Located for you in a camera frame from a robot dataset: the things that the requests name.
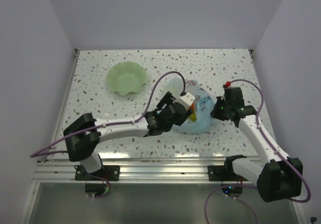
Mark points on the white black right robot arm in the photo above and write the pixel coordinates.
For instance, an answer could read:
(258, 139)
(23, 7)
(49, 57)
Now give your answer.
(279, 175)

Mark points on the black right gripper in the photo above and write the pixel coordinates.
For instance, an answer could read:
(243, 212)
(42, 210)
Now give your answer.
(215, 113)

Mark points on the green wavy glass bowl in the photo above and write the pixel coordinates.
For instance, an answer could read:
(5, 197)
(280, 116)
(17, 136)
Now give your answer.
(126, 77)

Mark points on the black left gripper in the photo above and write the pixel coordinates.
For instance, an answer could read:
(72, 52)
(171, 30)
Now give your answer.
(167, 99)

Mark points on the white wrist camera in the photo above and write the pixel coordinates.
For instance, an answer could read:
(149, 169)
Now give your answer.
(186, 100)
(227, 84)

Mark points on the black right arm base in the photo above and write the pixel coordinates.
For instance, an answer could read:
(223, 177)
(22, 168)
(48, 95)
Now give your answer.
(224, 172)

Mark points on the yellow pear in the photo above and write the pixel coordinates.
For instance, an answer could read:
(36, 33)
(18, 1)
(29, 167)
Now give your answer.
(193, 117)

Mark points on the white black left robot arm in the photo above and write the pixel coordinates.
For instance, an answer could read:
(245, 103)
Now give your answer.
(84, 134)

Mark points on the aluminium front mounting rail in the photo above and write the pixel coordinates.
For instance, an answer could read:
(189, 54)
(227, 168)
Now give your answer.
(144, 170)

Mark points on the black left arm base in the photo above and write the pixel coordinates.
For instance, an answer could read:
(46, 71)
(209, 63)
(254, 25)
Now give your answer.
(100, 171)

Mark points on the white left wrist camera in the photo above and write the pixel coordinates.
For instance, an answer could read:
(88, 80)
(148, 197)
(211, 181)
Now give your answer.
(186, 100)

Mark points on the light blue plastic bag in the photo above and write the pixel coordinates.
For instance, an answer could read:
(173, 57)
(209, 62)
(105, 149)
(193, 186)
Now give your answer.
(203, 106)

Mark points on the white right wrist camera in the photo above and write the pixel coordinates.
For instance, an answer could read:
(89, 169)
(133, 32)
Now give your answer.
(227, 84)

